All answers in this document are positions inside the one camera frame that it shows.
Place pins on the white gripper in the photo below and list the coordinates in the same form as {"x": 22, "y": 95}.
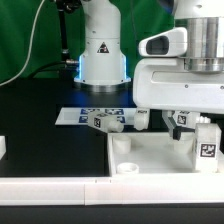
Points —
{"x": 162, "y": 82}

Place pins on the white square tabletop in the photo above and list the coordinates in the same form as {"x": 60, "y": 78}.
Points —
{"x": 156, "y": 153}

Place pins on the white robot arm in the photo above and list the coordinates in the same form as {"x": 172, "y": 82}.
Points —
{"x": 103, "y": 66}

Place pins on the white left fence block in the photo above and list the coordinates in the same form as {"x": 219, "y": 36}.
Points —
{"x": 2, "y": 146}

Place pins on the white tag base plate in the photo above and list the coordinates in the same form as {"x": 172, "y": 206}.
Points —
{"x": 79, "y": 116}

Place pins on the white front fence rail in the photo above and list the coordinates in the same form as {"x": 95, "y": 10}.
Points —
{"x": 143, "y": 189}

